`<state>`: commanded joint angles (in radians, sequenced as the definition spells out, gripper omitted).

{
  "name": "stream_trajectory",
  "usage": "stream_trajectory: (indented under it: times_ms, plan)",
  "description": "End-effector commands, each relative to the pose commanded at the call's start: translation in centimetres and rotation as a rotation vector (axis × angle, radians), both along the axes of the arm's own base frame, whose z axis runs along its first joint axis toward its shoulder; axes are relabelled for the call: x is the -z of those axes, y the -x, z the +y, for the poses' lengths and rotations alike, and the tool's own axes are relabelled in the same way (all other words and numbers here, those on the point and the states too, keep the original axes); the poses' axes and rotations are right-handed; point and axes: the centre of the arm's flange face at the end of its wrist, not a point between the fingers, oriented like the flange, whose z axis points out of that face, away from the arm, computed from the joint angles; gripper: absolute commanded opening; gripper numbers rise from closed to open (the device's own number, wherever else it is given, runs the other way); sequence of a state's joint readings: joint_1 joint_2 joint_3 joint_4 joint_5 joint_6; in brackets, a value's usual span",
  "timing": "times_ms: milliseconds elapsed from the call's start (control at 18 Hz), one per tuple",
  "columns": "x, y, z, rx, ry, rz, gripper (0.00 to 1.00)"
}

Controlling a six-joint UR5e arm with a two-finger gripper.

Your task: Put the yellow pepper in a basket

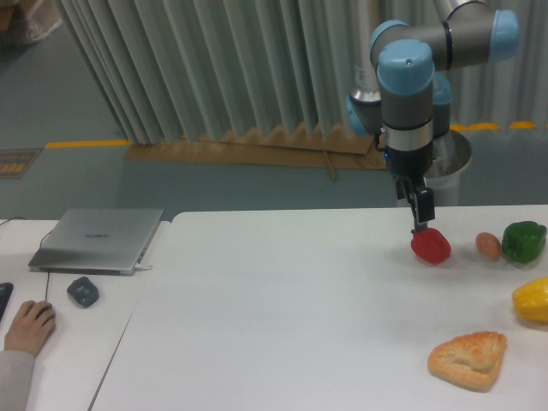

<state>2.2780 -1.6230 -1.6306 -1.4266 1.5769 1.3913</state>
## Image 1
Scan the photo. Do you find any red bell pepper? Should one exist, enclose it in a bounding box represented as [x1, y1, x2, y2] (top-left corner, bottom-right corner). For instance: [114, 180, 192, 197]
[411, 228, 451, 265]

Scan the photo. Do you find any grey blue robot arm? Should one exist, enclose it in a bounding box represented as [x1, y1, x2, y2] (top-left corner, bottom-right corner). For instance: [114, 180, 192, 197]
[347, 1, 521, 232]

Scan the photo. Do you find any white laptop cable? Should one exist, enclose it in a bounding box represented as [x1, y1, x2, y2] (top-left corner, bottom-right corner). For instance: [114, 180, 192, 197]
[135, 220, 163, 271]

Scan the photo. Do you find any pale green pleated curtain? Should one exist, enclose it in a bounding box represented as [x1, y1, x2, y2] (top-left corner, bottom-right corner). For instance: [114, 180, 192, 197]
[54, 0, 548, 145]

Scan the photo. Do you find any silver closed laptop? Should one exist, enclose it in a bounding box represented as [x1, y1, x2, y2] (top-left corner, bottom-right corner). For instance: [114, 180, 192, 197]
[28, 208, 164, 275]

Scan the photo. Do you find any brown cardboard sheet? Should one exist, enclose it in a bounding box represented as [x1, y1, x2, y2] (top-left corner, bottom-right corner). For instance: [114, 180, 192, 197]
[125, 123, 385, 180]

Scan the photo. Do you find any black mouse cable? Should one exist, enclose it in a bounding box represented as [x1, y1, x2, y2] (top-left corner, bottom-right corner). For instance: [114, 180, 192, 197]
[33, 217, 65, 305]

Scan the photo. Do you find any person's hand on mouse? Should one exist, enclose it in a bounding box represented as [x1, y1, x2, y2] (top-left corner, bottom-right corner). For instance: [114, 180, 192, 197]
[4, 301, 56, 358]

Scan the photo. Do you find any black computer mouse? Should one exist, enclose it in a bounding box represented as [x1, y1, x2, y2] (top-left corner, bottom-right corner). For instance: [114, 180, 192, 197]
[35, 301, 56, 324]

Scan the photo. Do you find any green bell pepper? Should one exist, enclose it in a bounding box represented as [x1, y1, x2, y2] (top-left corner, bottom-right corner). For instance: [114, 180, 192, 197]
[502, 221, 547, 265]

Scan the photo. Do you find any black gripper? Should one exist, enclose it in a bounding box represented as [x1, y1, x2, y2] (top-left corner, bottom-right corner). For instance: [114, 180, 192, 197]
[384, 144, 435, 234]

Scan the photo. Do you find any grey sleeved forearm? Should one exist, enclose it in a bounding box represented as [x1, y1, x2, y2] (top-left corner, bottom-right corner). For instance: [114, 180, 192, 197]
[1, 350, 34, 411]

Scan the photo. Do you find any brown egg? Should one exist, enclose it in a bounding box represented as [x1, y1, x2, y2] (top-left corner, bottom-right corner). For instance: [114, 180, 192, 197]
[475, 232, 502, 260]

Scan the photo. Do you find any golden pastry turnover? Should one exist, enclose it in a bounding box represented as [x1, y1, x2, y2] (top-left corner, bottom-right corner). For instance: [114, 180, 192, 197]
[427, 331, 507, 392]

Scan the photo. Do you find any dark grey round device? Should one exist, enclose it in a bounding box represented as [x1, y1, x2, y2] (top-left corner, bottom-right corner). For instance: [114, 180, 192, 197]
[67, 277, 100, 308]

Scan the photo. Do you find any yellow bell pepper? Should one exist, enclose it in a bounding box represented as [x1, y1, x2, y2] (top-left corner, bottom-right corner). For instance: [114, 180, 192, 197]
[512, 277, 548, 323]

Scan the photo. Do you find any black keyboard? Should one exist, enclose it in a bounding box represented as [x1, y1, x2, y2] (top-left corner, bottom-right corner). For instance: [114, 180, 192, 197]
[0, 283, 14, 320]

